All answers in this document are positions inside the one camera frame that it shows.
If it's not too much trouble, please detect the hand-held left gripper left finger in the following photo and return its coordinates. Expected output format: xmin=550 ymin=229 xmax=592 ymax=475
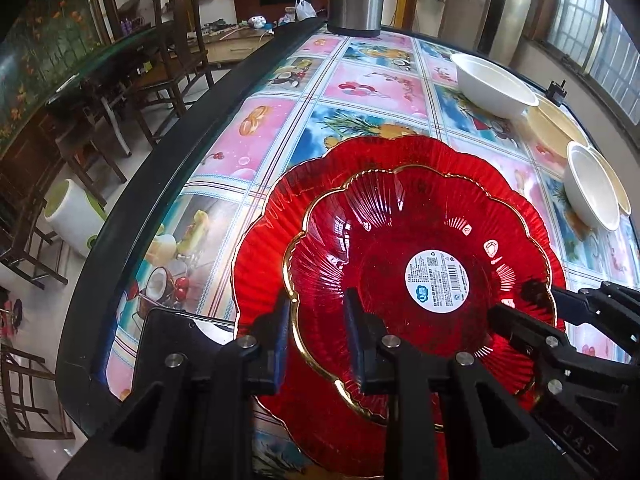
xmin=57 ymin=302 xmax=293 ymax=480

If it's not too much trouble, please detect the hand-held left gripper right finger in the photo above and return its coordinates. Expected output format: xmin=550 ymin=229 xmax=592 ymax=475
xmin=342 ymin=287 xmax=581 ymax=480

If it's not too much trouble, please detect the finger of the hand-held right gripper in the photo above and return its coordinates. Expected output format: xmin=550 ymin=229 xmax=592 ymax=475
xmin=550 ymin=280 xmax=640 ymax=361
xmin=487 ymin=304 xmax=617 ymax=402

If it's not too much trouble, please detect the small red gold-rimmed plate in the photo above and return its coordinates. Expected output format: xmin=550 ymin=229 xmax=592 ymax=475
xmin=282 ymin=165 xmax=558 ymax=431

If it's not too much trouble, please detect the large red glass plate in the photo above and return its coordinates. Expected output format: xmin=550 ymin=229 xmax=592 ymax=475
xmin=232 ymin=135 xmax=568 ymax=478

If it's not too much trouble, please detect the beige plastic bowl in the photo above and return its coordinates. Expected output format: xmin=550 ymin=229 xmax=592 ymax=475
xmin=590 ymin=147 xmax=633 ymax=217
xmin=520 ymin=95 xmax=591 ymax=161

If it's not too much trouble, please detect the white bowl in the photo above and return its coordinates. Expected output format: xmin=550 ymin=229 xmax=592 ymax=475
xmin=564 ymin=141 xmax=623 ymax=232
xmin=450 ymin=52 xmax=540 ymax=121

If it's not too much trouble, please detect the black rimmed table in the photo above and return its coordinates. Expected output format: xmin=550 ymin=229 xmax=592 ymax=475
xmin=55 ymin=17 xmax=640 ymax=480

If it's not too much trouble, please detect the white and green bin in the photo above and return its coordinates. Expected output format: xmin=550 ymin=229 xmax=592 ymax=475
xmin=44 ymin=179 xmax=108 ymax=257

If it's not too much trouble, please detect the dark wooden chair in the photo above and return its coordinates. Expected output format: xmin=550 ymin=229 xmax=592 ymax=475
xmin=132 ymin=0 xmax=216 ymax=146
xmin=0 ymin=345 xmax=76 ymax=441
xmin=0 ymin=195 xmax=68 ymax=291

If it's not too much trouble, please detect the barred window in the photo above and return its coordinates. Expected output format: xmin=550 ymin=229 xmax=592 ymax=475
xmin=520 ymin=0 xmax=640 ymax=126

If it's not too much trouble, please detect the wooden television cabinet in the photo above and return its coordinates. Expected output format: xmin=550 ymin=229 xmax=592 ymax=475
xmin=205 ymin=22 xmax=301 ymax=68

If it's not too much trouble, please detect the glass topped dark table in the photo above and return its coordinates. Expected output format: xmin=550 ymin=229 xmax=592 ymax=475
xmin=45 ymin=25 xmax=176 ymax=161

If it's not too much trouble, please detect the flower landscape wall mural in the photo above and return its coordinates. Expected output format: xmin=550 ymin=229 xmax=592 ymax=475
xmin=0 ymin=0 xmax=101 ymax=131

